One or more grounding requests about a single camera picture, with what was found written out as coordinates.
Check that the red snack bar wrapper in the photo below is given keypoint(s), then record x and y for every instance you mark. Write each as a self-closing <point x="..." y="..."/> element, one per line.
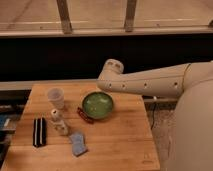
<point x="84" y="116"/>

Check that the wooden table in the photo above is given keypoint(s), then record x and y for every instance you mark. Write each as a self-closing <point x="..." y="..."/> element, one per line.
<point x="121" y="142"/>

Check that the blue sponge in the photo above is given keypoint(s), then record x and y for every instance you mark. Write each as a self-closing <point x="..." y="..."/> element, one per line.
<point x="78" y="144"/>

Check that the small white bottle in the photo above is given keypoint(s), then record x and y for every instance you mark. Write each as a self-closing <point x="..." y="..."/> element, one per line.
<point x="58" y="123"/>

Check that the left window frame post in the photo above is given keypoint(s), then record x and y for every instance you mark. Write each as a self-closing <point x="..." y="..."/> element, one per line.
<point x="64" y="16"/>

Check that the window frame post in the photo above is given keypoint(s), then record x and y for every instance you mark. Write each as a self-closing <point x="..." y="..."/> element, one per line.
<point x="64" y="16"/>
<point x="130" y="15"/>

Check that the clear plastic cup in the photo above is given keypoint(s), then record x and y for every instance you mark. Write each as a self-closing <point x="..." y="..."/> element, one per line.
<point x="56" y="97"/>

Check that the green bowl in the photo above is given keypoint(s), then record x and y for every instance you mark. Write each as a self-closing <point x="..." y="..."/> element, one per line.
<point x="97" y="105"/>

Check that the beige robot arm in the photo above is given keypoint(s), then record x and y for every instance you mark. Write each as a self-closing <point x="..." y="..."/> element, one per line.
<point x="192" y="85"/>

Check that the right window frame post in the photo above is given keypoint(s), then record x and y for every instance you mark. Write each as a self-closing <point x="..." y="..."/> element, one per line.
<point x="130" y="15"/>

